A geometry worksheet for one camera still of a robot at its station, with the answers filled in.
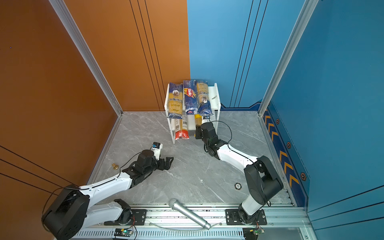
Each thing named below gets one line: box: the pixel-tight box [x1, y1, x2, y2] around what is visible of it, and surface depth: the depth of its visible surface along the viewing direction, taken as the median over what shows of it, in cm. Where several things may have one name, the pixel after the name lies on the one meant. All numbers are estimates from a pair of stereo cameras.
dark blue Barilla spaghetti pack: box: [183, 80, 198, 115], surface depth 79 cm
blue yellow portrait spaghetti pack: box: [196, 81, 214, 116], surface depth 79 cm
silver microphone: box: [168, 198, 211, 230], surface depth 75 cm
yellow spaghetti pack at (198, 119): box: [194, 114, 202, 126], surface depth 87 cm
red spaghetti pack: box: [175, 115, 190, 140], surface depth 87 cm
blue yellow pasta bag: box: [167, 82, 184, 119], surface depth 79 cm
